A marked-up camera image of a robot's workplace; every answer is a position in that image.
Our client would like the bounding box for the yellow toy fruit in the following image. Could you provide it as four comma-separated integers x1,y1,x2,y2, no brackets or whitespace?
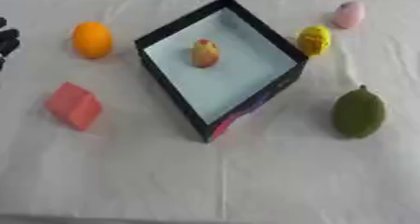
295,24,334,57

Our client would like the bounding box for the red block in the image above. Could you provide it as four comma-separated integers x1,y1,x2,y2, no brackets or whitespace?
44,81,105,132

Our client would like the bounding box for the orange toy fruit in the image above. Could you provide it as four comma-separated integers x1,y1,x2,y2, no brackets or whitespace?
70,21,115,60

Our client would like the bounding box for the green toy fruit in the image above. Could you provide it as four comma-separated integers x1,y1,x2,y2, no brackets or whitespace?
331,84,387,140

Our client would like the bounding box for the black box with white inside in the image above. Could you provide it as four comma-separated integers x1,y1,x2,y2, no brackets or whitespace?
132,0,310,143

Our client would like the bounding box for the pink toy fruit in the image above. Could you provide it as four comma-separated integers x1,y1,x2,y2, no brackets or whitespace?
331,1,368,30

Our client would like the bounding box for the yellow-red toy fruit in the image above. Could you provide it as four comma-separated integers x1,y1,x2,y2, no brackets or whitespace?
190,38,222,68

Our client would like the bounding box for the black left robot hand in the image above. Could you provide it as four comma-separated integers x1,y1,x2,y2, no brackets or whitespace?
0,17,23,71

